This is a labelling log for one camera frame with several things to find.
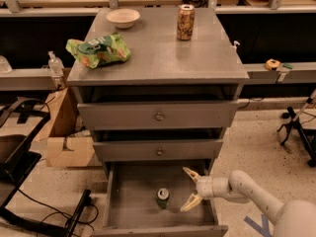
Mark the black tripod stand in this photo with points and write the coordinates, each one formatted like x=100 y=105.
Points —
x=306 y=135

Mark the black metal frame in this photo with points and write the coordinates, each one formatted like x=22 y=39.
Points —
x=16 y=163

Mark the white paper bowl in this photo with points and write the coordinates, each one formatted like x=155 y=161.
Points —
x=123 y=18

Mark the grey top drawer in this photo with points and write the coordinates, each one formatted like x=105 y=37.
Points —
x=157 y=115

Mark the green chip bag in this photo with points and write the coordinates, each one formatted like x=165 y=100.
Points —
x=99 y=51

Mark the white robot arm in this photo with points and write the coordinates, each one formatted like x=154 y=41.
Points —
x=295 y=218

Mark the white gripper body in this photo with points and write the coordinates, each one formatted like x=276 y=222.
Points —
x=205 y=187

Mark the grey open bottom drawer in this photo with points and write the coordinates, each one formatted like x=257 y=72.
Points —
x=131 y=209

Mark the brown patterned can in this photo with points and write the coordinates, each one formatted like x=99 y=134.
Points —
x=185 y=22

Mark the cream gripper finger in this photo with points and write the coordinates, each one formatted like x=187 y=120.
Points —
x=193 y=201
x=192 y=174

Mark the cardboard box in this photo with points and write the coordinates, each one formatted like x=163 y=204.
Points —
x=65 y=145

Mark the clear plastic bottle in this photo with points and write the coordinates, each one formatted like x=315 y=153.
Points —
x=55 y=64

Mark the green soda can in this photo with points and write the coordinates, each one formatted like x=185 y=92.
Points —
x=162 y=197

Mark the grey middle drawer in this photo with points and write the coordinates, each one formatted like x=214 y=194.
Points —
x=157 y=150

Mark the small white pump bottle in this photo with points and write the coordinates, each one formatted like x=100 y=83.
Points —
x=236 y=44

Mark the grey drawer cabinet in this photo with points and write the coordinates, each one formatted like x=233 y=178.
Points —
x=163 y=68

